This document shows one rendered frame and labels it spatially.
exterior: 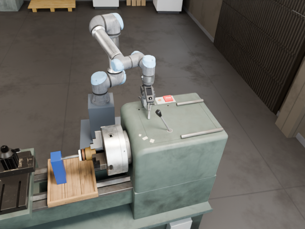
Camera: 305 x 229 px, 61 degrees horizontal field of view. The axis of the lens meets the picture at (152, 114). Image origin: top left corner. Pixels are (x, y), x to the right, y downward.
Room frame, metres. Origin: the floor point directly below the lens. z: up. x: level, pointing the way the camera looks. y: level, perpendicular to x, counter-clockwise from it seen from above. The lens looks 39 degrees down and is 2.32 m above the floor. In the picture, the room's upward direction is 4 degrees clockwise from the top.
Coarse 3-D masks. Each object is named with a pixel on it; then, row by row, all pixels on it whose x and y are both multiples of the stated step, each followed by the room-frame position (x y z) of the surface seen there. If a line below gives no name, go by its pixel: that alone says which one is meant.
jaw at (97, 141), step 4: (96, 132) 1.17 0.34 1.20; (100, 132) 1.17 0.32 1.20; (96, 136) 1.15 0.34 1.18; (100, 136) 1.16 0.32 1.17; (96, 140) 1.14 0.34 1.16; (100, 140) 1.14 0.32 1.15; (92, 144) 1.12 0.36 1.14; (96, 144) 1.12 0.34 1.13; (100, 144) 1.13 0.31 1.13; (92, 148) 1.11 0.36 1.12
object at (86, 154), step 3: (87, 147) 1.11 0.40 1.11; (90, 147) 1.11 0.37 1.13; (81, 150) 1.08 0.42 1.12; (84, 150) 1.09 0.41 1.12; (87, 150) 1.08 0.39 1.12; (90, 150) 1.08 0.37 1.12; (93, 150) 1.10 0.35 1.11; (81, 153) 1.06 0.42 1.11; (84, 153) 1.07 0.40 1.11; (87, 153) 1.07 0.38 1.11; (90, 153) 1.07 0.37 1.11; (93, 153) 1.08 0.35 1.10; (81, 156) 1.05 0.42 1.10; (84, 156) 1.05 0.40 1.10; (87, 156) 1.05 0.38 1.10; (90, 156) 1.06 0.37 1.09; (84, 159) 1.05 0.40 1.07; (87, 159) 1.05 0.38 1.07; (90, 159) 1.06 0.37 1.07
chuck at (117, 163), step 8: (104, 128) 1.18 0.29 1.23; (112, 128) 1.18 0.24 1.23; (104, 136) 1.10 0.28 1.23; (104, 144) 1.05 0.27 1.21; (112, 144) 1.06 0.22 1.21; (112, 152) 1.03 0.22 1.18; (120, 152) 1.04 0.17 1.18; (112, 160) 1.00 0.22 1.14; (120, 160) 1.01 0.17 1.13; (120, 168) 1.00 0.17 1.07
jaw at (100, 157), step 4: (104, 152) 1.10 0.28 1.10; (92, 156) 1.05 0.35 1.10; (96, 156) 1.05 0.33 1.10; (100, 156) 1.06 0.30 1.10; (104, 156) 1.06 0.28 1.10; (96, 160) 1.02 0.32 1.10; (100, 160) 1.02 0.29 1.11; (104, 160) 1.02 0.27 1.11; (100, 164) 0.99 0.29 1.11; (104, 164) 0.99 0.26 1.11; (104, 168) 0.99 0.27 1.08; (108, 168) 0.99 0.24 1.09; (112, 168) 0.99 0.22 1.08
